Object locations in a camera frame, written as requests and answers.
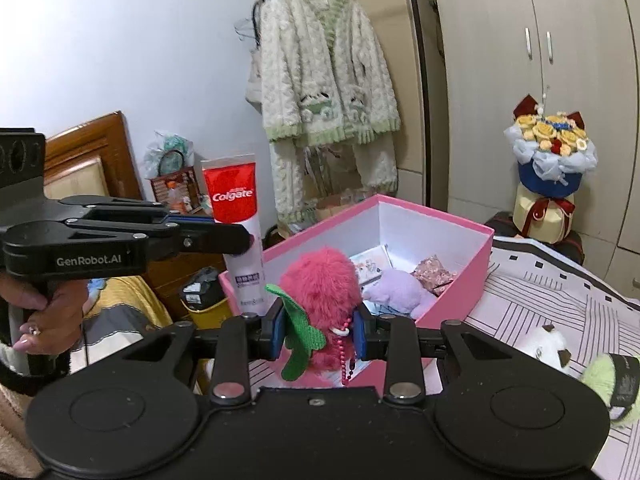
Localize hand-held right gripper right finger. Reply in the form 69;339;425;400
352;309;546;407

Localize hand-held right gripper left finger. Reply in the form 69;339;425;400
120;305;287;407

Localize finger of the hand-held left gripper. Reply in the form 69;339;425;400
65;217;252;262
59;195;217;226

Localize pink strawberry plush toy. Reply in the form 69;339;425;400
265;246;362;386

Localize red white toothpaste tube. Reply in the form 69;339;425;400
201;154;266;318

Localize pink cardboard box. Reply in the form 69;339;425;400
218;194;495;389

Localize person's left forearm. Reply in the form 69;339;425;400
0;345;76;479

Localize person's left hand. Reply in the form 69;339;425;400
0;275;87;356

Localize small decorative picture box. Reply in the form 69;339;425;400
150;166;197;211

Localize purple plush toy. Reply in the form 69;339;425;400
361;267;439;320

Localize black yellow trash bin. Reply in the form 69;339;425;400
179;267;234;331

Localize small printed card packet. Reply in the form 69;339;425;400
349;244;394;286

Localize white green plastic bag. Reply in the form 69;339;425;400
144;130;196;180

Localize yellow grey cloth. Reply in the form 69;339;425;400
70;275;174;376

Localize floral fabric pouch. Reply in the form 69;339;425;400
411;255;459;294

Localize cream fluffy pants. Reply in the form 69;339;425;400
270;132;400;234

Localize white hanging bag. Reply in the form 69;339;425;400
245;47;266;109

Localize white patterned bed sheet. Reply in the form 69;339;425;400
247;237;640;480

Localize white brown plush toy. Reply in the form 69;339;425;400
515;324;575;372

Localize cream green fluffy cardigan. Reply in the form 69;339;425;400
252;0;402;147

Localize dark suitcase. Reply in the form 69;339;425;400
484;211;585;266

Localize blue yellow flower bouquet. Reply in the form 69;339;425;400
504;92;600;245

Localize light green plush toy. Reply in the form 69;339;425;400
579;352;640;429

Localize black metal clothes rack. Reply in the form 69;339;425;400
251;0;432;207

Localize beige three-door wardrobe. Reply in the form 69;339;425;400
427;0;640;282

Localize tall light wooden cabinet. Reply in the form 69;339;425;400
345;0;427;206

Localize wire clothes hangers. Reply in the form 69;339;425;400
233;16;259;42

